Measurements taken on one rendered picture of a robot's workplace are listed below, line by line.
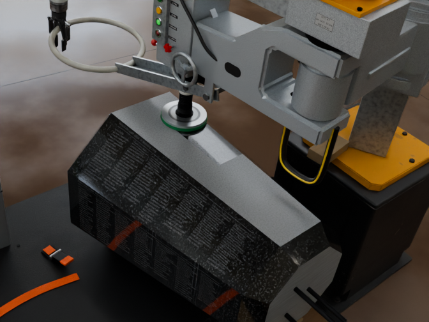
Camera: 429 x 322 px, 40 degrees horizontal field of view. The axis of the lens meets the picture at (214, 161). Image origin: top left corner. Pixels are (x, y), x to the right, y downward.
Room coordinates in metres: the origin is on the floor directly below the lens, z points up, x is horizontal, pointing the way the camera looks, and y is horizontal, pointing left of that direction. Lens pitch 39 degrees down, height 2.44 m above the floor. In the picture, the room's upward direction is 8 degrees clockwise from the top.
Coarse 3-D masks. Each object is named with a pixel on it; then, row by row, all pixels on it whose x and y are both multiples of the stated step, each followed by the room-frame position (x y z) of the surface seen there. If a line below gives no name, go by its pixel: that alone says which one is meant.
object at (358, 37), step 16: (256, 0) 1.93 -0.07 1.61; (272, 0) 1.88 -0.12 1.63; (288, 0) 1.84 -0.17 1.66; (304, 0) 1.79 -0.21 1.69; (400, 0) 1.83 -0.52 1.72; (288, 16) 1.82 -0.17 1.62; (304, 16) 1.78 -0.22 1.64; (320, 16) 1.74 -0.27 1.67; (336, 16) 1.71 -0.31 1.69; (352, 16) 1.68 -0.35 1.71; (368, 16) 1.67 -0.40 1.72; (384, 16) 1.70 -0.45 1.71; (400, 16) 1.79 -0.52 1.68; (304, 32) 1.77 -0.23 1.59; (320, 32) 1.74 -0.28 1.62; (336, 32) 1.70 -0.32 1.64; (352, 32) 1.67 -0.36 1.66; (368, 32) 1.64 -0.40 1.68; (384, 32) 1.73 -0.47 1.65; (400, 32) 1.83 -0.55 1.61; (336, 48) 1.69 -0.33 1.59; (352, 48) 1.66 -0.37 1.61; (368, 48) 1.67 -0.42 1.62
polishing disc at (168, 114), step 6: (174, 102) 2.33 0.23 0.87; (192, 102) 2.35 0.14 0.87; (168, 108) 2.28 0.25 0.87; (174, 108) 2.28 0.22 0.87; (192, 108) 2.30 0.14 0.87; (198, 108) 2.31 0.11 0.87; (162, 114) 2.22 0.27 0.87; (168, 114) 2.22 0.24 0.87; (174, 114) 2.23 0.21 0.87; (198, 114) 2.26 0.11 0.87; (204, 114) 2.27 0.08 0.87; (168, 120) 2.18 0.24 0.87; (174, 120) 2.19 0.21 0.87; (180, 120) 2.19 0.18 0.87; (186, 120) 2.20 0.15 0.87; (192, 120) 2.21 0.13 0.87; (198, 120) 2.21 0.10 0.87; (204, 120) 2.22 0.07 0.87; (174, 126) 2.15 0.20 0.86; (180, 126) 2.15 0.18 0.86; (186, 126) 2.15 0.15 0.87; (192, 126) 2.16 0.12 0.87
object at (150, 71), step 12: (144, 60) 2.51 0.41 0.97; (120, 72) 2.45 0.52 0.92; (132, 72) 2.40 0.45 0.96; (144, 72) 2.34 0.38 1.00; (156, 72) 2.43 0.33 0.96; (168, 72) 2.40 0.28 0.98; (168, 84) 2.24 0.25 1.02; (180, 84) 2.20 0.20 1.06; (204, 96) 2.06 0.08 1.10; (216, 96) 2.06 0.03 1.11
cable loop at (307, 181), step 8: (336, 128) 1.77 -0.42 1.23; (288, 136) 1.89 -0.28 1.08; (336, 136) 1.77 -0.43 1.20; (280, 144) 1.89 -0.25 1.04; (328, 144) 1.76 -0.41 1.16; (280, 152) 1.89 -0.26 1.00; (328, 152) 1.77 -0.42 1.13; (280, 160) 1.88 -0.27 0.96; (328, 160) 1.77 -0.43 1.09; (288, 168) 1.86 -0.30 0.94; (320, 168) 1.77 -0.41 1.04; (296, 176) 1.83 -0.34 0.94; (304, 176) 1.82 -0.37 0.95; (320, 176) 1.77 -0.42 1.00; (312, 184) 1.78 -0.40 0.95
